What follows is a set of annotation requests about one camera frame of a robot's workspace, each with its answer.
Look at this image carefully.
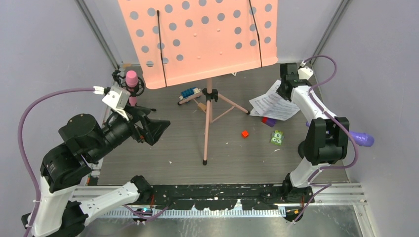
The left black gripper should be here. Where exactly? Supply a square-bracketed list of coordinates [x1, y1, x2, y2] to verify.
[91, 103, 172, 160]

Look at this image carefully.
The pink music stand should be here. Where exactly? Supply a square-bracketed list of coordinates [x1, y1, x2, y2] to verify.
[117, 0, 279, 167]

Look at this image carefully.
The sheet music page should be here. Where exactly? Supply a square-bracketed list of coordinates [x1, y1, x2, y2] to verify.
[249, 97, 300, 121]
[249, 80, 299, 115]

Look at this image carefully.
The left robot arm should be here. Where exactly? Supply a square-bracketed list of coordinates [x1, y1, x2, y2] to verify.
[22, 106, 170, 237]

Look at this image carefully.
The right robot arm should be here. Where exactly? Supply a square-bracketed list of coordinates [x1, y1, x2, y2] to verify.
[277, 63, 349, 203]

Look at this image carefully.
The pink microphone on tripod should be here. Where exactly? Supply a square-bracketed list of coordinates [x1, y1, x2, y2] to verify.
[112, 69, 145, 106]

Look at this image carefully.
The blue white toy car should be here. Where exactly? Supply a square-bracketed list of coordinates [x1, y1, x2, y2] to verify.
[179, 87, 201, 100]

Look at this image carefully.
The small red cube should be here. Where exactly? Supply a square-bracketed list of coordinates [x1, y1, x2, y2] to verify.
[241, 130, 249, 139]

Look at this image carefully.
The red purple brick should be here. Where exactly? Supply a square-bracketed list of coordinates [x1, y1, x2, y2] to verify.
[261, 117, 277, 127]

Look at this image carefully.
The green owl number tile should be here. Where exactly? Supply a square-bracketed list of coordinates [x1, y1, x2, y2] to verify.
[270, 130, 284, 146]

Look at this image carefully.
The purple microphone on round base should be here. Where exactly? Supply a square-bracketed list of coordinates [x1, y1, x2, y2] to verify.
[297, 121, 375, 161]

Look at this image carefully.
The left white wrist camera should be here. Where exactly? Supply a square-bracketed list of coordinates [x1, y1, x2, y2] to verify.
[93, 85, 130, 121]

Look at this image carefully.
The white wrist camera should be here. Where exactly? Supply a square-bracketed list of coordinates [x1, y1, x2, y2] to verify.
[93, 85, 130, 121]
[297, 61, 314, 80]

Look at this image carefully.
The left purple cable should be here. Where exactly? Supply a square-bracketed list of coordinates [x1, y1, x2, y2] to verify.
[18, 87, 172, 237]

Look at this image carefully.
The purple cable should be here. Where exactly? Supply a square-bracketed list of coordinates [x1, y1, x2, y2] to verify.
[293, 55, 360, 225]
[18, 87, 172, 237]

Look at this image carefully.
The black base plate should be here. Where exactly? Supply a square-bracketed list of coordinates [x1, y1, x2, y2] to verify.
[133, 184, 313, 211]

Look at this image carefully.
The slotted cable duct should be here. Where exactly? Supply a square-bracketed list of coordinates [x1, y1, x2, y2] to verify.
[99, 206, 286, 218]

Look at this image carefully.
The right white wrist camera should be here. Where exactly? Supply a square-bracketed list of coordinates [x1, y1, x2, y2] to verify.
[297, 61, 314, 80]

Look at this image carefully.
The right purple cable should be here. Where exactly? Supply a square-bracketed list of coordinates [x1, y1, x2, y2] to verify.
[293, 55, 360, 225]

